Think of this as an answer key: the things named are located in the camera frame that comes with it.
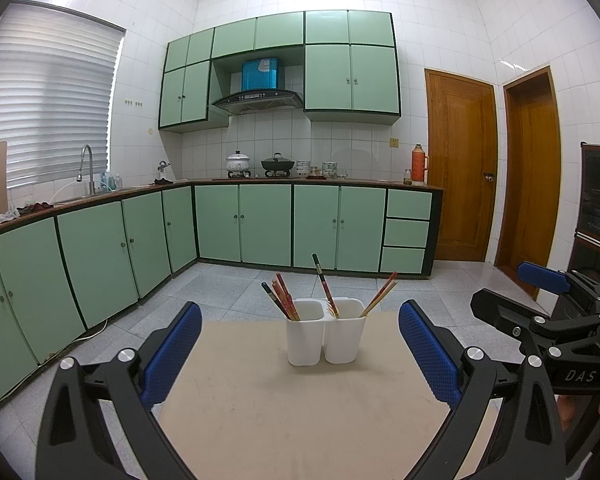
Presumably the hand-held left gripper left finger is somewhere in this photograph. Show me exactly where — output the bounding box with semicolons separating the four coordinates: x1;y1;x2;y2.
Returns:
35;301;203;480

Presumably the gas stove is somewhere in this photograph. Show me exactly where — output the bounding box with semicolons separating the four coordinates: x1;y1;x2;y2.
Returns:
226;170;294;180

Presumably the wooden door with handle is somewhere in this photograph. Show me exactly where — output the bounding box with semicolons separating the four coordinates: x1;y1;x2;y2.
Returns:
424;67;499;263

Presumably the dark blue-black chopstick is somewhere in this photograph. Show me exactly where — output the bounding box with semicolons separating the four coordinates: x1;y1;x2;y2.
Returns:
261;281;289;320

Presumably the plain wooden door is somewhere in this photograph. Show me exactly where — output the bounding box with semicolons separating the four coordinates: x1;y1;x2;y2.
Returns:
494;65;564;302

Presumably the steel gooseneck faucet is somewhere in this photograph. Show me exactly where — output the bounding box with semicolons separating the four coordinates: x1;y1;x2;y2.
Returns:
76;144;97;195

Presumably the green base cabinet with drawers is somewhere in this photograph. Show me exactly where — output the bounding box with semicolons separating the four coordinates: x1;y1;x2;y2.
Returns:
192;178;445;280

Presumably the steel sink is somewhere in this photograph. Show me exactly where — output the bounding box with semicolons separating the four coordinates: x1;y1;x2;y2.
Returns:
51;192;107;206

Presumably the green wall cabinet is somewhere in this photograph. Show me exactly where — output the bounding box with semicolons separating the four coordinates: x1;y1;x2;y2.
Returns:
211;11;306;61
304;10;402;126
158;27;231;134

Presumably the dark glass-door cabinet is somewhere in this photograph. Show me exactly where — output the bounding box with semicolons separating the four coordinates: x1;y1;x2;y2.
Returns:
564;142;600;307

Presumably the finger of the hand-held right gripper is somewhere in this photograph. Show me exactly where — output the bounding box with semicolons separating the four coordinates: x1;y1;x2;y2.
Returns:
517;261;573;297
471;287;554;354

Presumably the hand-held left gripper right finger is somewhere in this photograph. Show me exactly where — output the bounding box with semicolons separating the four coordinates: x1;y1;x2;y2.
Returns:
399;300;566;480

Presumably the range hood with blue cover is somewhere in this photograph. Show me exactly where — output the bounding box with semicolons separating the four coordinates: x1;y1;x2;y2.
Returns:
211;57;305;116

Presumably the white two-compartment utensil holder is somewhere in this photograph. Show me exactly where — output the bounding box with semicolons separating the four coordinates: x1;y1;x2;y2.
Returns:
285;298;367;367

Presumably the black wok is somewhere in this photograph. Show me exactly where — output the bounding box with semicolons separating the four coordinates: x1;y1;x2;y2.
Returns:
260;152;297;172

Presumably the white window blind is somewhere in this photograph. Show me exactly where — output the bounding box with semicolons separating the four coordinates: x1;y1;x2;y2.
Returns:
0;1;127;191

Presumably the white lidded pot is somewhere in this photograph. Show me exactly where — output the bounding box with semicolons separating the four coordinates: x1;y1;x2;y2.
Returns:
225;150;254;174

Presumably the red chopstick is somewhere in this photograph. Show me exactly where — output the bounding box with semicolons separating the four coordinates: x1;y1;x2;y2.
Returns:
271;280;295;321
275;273;301;321

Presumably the wooden chopstick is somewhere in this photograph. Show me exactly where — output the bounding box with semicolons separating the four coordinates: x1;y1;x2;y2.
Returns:
360;271;399;318
362;281;397;318

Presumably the white power cord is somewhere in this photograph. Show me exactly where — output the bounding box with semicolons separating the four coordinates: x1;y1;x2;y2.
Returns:
44;317;109;362

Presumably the orange thermos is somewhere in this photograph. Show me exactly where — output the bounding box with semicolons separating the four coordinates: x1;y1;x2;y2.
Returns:
411;143;429;184

